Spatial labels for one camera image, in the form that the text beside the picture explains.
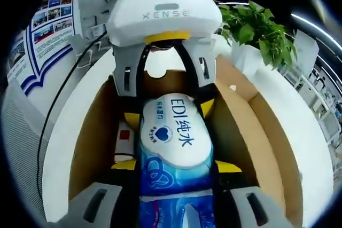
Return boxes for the white bottle with red square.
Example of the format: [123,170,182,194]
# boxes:
[114,121,135,163]

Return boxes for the green plant in white pot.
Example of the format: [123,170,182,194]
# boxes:
[217,0,299,79]

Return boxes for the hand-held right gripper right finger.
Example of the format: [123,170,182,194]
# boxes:
[212,160,286,228]

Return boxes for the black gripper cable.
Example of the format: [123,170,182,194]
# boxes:
[36,29,108,203]

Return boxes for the blue white wet wipes pack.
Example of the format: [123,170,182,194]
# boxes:
[137,91,217,228]

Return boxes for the brown cardboard shoe box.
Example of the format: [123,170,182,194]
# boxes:
[68,57,304,228]

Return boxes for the grey mesh office chair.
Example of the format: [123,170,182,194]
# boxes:
[1,83,51,175]

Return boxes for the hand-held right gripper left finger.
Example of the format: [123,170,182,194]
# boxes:
[56,160,142,228]

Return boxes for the blue white wall poster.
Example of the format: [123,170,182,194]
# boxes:
[6,0,75,97]

